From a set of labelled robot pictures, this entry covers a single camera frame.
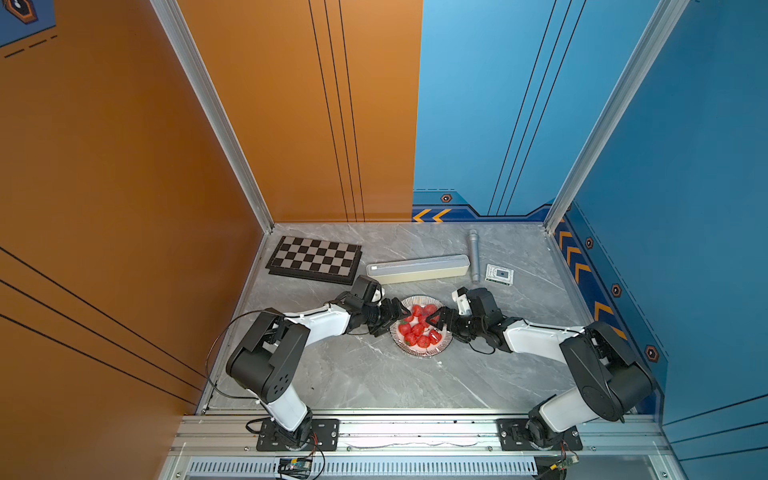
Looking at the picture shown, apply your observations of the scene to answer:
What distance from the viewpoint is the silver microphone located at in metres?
1.05

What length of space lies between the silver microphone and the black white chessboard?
417 millimetres

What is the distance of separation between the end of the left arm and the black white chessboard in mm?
241
